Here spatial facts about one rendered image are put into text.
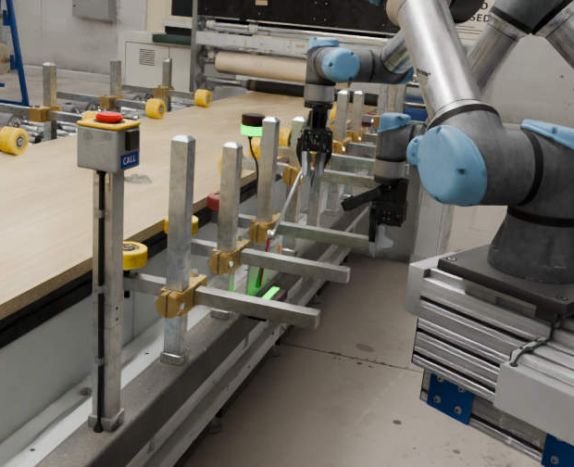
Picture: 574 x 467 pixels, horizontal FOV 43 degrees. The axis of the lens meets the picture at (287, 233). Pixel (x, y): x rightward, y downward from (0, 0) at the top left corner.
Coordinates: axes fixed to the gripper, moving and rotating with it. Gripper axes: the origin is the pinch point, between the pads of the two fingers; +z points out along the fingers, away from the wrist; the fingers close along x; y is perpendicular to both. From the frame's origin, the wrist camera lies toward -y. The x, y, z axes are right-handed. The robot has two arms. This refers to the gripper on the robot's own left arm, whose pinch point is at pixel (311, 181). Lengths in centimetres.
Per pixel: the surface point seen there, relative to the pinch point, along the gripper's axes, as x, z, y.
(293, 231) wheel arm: -3.6, 13.8, -1.0
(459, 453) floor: 62, 98, -35
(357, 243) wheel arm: 12.7, 14.3, 5.0
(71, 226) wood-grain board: -55, 9, 24
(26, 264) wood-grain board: -57, 10, 49
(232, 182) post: -19.5, -3.5, 24.9
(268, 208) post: -10.6, 7.7, 1.1
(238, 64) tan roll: -25, -16, -250
